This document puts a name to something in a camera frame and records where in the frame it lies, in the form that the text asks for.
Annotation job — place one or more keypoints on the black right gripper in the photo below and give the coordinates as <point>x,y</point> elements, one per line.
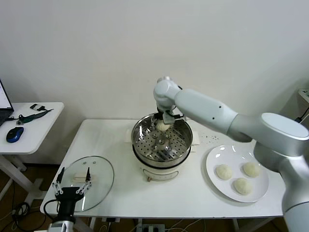
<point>161,109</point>

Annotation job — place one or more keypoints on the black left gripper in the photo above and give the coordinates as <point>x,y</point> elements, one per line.
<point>67,200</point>

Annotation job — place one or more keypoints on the white steamed baozi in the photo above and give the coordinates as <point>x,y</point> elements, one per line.
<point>242,186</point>
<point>163,126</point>
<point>224,172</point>
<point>251,169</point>

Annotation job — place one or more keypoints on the round glass pot lid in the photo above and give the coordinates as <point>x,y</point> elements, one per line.
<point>103,169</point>

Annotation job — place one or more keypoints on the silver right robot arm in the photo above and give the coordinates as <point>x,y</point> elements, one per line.
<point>241,120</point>

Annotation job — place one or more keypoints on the perforated steel steamer basket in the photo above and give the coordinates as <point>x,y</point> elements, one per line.
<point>161,147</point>

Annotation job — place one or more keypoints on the white side table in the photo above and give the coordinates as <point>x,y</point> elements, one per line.
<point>43,130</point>

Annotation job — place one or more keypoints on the black table control box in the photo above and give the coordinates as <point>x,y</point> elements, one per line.
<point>111,220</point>

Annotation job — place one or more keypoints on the white oval plate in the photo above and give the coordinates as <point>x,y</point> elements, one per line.
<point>214,157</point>

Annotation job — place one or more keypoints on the blue computer mouse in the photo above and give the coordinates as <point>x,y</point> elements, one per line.
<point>15,134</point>

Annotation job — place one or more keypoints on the small black device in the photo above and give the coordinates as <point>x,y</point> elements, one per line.
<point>34,106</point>
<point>41,108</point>

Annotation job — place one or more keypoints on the black laptop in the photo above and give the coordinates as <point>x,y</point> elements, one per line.
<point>4,113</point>

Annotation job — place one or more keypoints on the white power strip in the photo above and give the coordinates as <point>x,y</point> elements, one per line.
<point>152,228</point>

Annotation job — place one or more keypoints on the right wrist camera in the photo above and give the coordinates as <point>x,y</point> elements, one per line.
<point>168,118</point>

